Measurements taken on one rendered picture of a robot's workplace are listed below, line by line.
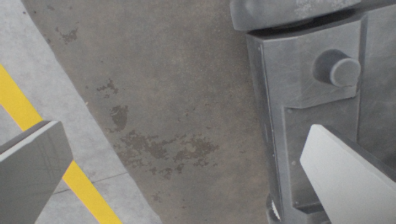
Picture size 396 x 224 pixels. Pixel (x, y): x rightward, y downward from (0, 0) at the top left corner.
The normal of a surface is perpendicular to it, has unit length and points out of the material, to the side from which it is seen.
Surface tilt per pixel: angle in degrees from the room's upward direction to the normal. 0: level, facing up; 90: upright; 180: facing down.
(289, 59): 45
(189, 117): 0
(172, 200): 0
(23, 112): 0
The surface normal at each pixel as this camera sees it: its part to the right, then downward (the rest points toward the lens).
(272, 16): -0.56, 0.51
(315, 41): 0.01, 0.44
